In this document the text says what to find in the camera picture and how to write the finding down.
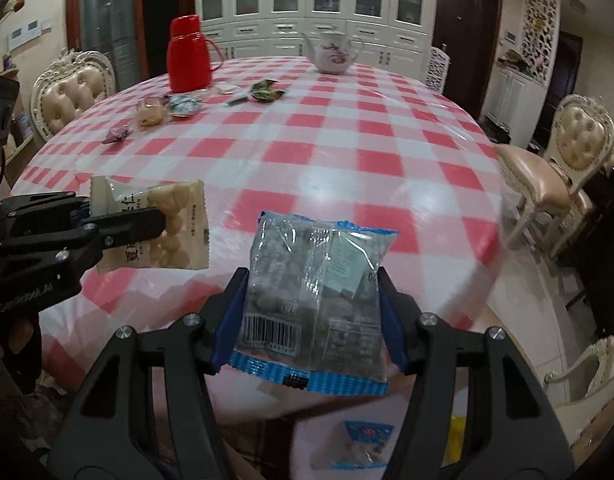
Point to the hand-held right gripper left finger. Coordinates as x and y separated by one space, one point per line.
231 312

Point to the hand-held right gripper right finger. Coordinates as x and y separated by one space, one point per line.
390 320

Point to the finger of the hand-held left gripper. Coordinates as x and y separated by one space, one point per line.
132 225
47 212

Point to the cream nut snack packet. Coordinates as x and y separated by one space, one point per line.
182 210

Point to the clear snack packet blue trim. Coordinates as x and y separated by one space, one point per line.
312 290

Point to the person's left hand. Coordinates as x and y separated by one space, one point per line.
21 335

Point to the wooden shelf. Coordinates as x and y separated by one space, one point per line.
22 130

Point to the purple wrapped candy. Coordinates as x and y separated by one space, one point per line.
117 135

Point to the peach clear snack packet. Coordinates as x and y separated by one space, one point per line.
152 112

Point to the cream tufted carved chair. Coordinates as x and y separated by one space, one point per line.
69 97

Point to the blue white snack packet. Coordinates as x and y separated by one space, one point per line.
369 442

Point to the silver blue snack packet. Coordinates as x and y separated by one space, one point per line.
186 106

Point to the yellow snack packet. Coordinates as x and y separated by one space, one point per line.
455 440

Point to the small dark grey packet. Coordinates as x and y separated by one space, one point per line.
237 100

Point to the small white snack packet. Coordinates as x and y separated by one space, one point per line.
229 89

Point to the red white checked tablecloth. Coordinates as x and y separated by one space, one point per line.
337 160

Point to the red thermos jug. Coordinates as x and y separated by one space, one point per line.
189 55

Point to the green snack packet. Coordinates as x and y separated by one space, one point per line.
268 91

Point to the wooden framed glass door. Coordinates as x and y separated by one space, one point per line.
109 20

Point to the cream carved armchair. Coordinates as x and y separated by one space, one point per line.
594 370

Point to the cream chair with beige seat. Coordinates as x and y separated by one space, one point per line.
547 170

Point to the white sideboard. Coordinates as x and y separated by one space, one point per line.
517 105

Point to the white lattice back chair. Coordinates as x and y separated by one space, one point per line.
438 70

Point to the white floral teapot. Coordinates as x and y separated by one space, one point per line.
333 52

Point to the white glass-front cabinet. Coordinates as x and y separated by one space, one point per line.
317 5

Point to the dark wooden door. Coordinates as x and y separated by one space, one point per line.
467 35

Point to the white lattice screen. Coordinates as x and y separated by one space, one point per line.
539 35

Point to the wall switch panel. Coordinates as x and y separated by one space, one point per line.
29 34

